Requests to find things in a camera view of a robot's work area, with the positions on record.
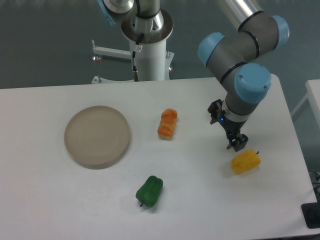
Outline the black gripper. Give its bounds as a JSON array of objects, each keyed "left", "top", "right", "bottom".
[{"left": 217, "top": 108, "right": 249, "bottom": 152}]

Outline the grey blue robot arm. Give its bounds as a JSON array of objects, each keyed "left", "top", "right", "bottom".
[{"left": 97, "top": 0, "right": 290, "bottom": 151}]

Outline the yellow bell pepper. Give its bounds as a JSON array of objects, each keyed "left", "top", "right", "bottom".
[{"left": 230, "top": 149, "right": 261, "bottom": 175}]

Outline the orange bell pepper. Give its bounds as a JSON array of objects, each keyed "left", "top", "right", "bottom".
[{"left": 157, "top": 108, "right": 178, "bottom": 140}]

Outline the green bell pepper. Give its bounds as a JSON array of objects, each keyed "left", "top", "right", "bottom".
[{"left": 135, "top": 175, "right": 164, "bottom": 208}]

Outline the white side table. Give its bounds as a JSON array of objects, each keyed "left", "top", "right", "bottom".
[{"left": 290, "top": 79, "right": 320, "bottom": 126}]

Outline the black box at edge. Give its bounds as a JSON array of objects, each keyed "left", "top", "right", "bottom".
[{"left": 301, "top": 202, "right": 320, "bottom": 229}]

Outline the beige round plate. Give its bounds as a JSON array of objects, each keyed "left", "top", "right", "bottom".
[{"left": 64, "top": 105, "right": 131, "bottom": 170}]

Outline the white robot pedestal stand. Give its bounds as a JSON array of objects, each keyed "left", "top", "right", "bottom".
[{"left": 92, "top": 8, "right": 175, "bottom": 82}]

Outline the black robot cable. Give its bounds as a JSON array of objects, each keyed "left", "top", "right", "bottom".
[{"left": 131, "top": 32, "right": 145, "bottom": 82}]

